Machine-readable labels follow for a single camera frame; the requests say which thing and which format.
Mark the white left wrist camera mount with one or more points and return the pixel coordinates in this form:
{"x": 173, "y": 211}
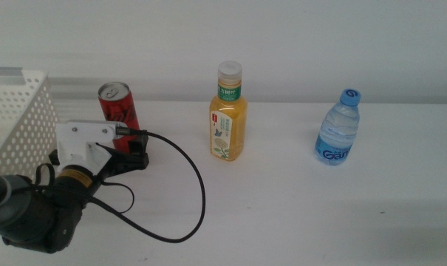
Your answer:
{"x": 79, "y": 140}

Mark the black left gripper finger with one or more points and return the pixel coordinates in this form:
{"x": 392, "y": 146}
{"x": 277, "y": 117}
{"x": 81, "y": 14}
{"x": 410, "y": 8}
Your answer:
{"x": 138, "y": 146}

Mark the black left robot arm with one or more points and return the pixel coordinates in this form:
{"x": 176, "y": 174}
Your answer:
{"x": 31, "y": 218}

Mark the clear water bottle blue cap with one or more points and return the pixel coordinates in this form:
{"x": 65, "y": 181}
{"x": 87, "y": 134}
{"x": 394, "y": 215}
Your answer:
{"x": 337, "y": 133}

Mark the white perforated plastic basket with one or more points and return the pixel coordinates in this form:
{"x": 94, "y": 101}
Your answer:
{"x": 23, "y": 125}

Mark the red cola can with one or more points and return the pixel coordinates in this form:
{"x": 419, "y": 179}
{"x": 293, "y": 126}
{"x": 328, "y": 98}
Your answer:
{"x": 116, "y": 107}

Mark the yellow juice bottle green label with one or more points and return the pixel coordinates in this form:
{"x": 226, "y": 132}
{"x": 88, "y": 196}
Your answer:
{"x": 235, "y": 125}

